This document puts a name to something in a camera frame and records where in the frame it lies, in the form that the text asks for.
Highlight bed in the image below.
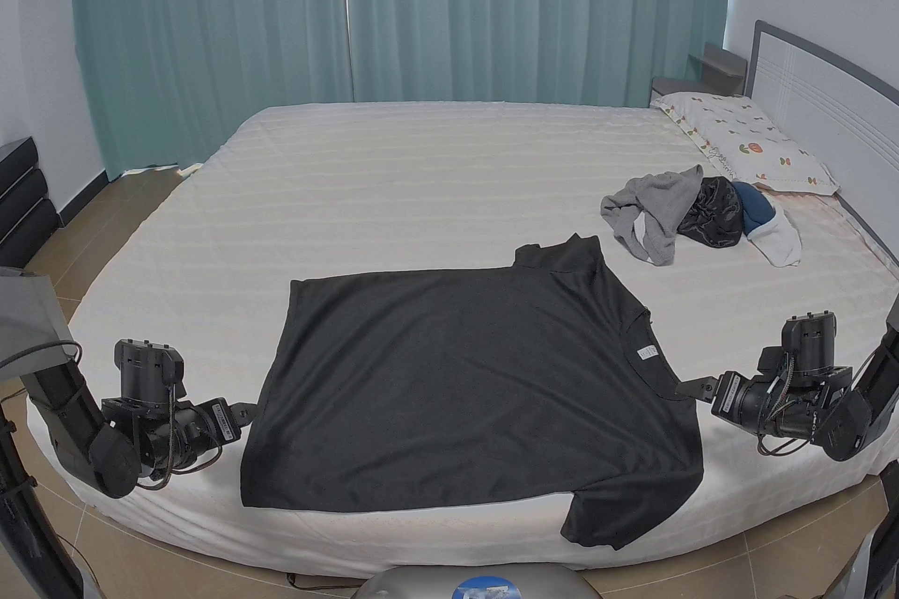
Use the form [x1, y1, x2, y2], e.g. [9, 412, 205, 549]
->
[24, 19, 899, 579]

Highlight grey garment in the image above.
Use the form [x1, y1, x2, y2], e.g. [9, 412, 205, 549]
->
[600, 164, 705, 267]

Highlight black shiny garment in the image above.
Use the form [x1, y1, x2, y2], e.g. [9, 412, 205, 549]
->
[676, 175, 745, 249]

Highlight black chest of drawers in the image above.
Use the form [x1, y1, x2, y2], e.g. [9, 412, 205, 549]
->
[0, 136, 60, 267]

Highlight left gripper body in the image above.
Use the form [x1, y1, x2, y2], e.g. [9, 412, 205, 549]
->
[200, 398, 243, 451]

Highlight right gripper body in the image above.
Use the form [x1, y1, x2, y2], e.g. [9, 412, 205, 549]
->
[711, 373, 749, 427]

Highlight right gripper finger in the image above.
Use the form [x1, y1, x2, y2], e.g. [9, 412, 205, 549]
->
[674, 376, 719, 402]

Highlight white printed pillow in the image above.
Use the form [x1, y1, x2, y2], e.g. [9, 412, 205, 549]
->
[653, 91, 841, 196]

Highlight black cable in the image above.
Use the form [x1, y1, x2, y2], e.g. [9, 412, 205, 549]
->
[0, 340, 84, 373]
[283, 571, 366, 597]

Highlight grey bedside table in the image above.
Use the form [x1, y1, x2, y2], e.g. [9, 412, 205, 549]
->
[651, 43, 747, 99]

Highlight black T-shirt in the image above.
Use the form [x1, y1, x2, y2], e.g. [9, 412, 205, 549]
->
[240, 233, 705, 551]

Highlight blue and white garment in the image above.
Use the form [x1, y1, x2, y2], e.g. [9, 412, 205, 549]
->
[730, 181, 803, 269]

